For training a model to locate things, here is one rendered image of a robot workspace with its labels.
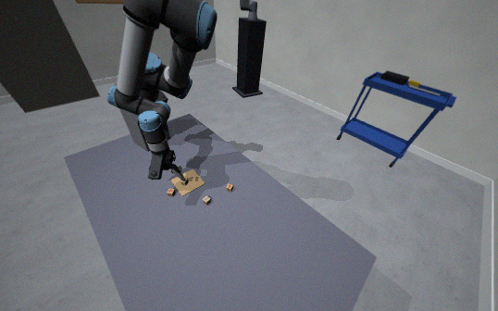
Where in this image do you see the tan flat mat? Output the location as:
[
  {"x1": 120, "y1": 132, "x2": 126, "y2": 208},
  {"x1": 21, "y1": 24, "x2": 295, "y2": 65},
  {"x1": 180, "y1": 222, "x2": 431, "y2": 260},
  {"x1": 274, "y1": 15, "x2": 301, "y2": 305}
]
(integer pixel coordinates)
[{"x1": 171, "y1": 169, "x2": 205, "y2": 196}]

